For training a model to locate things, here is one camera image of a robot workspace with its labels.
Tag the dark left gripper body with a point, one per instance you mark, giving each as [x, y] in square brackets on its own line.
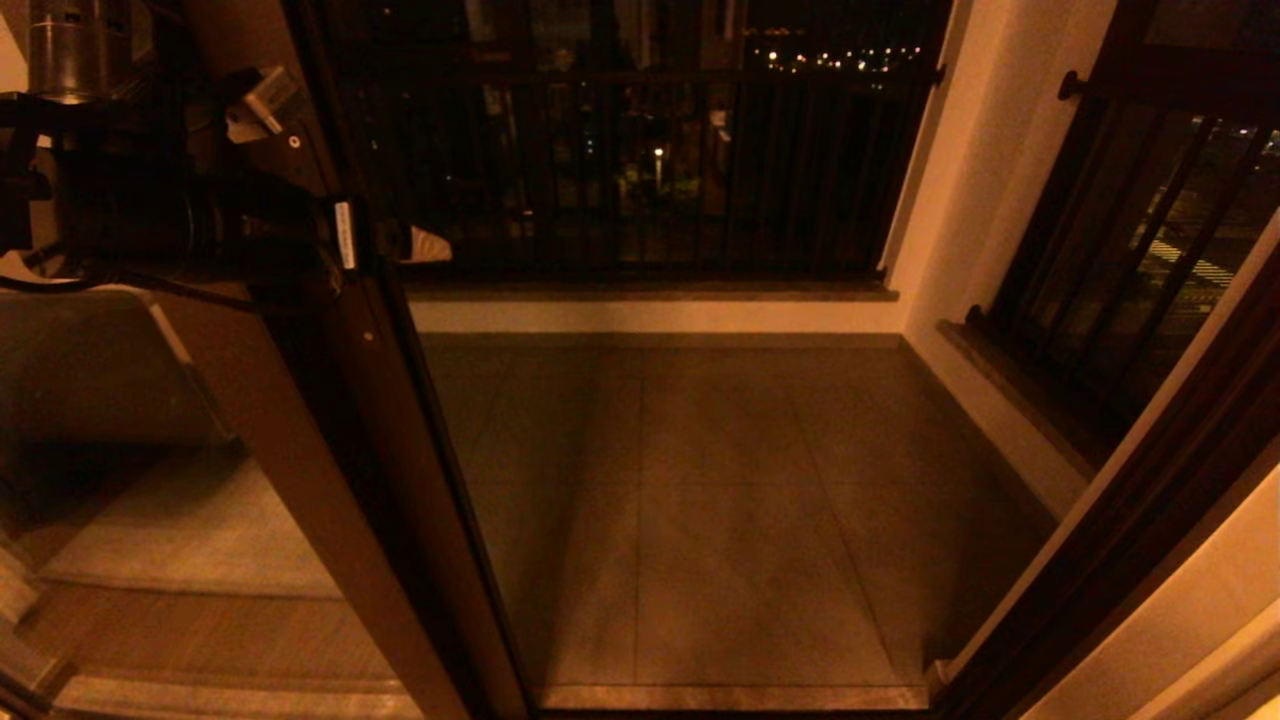
[380, 240]

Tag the long dark stone window sill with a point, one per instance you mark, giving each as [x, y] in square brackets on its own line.
[1010, 385]

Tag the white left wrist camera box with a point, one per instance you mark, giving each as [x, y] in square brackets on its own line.
[265, 100]

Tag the black railing wall bracket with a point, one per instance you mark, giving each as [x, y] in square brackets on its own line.
[937, 75]
[973, 316]
[1070, 86]

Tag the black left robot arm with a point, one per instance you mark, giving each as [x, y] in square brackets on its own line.
[130, 220]

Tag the brown framed sliding glass door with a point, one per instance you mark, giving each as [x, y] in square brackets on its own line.
[400, 420]

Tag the white label tag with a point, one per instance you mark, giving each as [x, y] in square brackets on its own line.
[345, 235]

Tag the brown framed fixed glass panel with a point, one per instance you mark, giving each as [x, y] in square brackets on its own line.
[290, 480]

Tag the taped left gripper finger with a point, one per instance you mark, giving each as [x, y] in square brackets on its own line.
[428, 248]

